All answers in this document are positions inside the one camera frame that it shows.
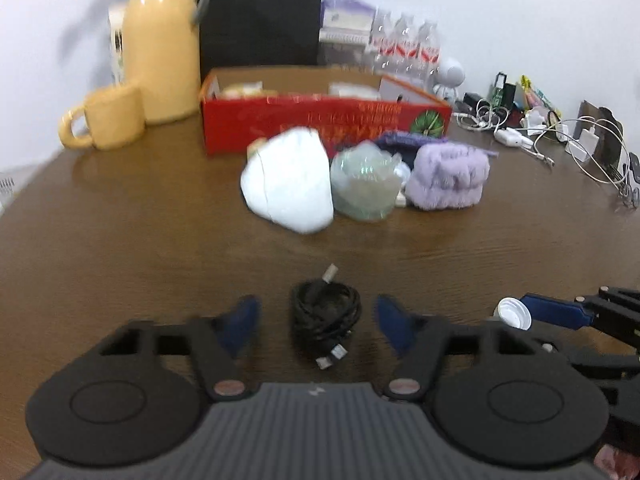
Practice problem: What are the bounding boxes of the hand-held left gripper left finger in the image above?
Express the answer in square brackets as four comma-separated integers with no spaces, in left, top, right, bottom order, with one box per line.
[95,294,262,403]

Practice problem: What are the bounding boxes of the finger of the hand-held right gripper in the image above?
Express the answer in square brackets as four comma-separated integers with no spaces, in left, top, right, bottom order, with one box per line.
[537,336,640,386]
[520,285,640,342]

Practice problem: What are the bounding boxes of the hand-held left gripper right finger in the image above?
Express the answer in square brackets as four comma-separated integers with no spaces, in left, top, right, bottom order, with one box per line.
[375,293,541,404]

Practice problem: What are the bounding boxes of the white bottle cap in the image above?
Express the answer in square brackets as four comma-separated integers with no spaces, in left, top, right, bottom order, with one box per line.
[492,297,532,331]

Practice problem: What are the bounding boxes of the black cable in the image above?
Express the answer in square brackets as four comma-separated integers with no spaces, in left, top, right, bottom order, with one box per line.
[291,264,363,372]

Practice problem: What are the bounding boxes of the white face mask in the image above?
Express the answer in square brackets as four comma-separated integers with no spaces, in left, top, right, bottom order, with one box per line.
[240,127,335,234]

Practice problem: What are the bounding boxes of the purple fluffy headband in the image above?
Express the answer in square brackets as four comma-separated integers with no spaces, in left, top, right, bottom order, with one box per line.
[404,142,493,211]

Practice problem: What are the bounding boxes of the red cardboard box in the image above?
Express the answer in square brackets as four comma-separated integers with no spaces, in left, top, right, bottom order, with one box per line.
[199,66,453,157]

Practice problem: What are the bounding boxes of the crumpled clear plastic container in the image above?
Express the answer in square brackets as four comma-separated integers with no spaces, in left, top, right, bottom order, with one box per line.
[329,140,412,222]

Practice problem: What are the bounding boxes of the white square charger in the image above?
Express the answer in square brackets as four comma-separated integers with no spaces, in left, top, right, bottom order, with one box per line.
[565,127,598,158]

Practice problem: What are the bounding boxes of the dark purple knit pouch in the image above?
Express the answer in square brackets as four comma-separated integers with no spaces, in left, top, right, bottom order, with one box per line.
[372,130,426,168]

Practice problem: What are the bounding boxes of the brown cardboard stand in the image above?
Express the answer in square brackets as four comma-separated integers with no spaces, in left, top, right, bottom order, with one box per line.
[577,100,626,166]

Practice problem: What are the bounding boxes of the yellow and green packets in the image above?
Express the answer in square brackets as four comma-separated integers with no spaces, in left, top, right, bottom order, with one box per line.
[520,75,561,116]

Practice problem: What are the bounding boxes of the green and black gadget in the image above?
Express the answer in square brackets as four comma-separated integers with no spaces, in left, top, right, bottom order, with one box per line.
[491,72,516,108]

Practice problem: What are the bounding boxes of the clear plastic box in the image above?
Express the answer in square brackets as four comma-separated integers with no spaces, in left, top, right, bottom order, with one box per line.
[327,82,381,101]

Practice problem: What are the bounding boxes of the yellow mug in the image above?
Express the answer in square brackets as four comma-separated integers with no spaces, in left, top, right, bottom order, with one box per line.
[58,82,147,151]

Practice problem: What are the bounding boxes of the white robot toy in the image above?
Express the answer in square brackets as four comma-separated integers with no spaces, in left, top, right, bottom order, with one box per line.
[431,56,467,103]

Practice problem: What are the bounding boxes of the yellow thermos jug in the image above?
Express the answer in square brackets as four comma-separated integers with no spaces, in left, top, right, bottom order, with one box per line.
[121,0,215,125]

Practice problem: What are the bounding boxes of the clear water bottle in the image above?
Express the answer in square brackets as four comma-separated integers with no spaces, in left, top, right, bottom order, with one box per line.
[371,10,396,73]
[394,15,420,78]
[417,21,443,81]

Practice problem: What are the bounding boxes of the patterned flower vase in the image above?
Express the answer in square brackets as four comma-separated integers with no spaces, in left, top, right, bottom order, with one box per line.
[107,2,128,86]

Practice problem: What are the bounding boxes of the black paper bag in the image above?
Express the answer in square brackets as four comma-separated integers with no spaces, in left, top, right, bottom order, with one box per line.
[199,0,326,78]

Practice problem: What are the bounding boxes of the grey wire cable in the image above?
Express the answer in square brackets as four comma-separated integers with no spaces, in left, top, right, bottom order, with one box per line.
[535,117,631,183]

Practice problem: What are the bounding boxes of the white cable bundle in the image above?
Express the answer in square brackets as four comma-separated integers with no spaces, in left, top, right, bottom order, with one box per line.
[452,100,508,133]

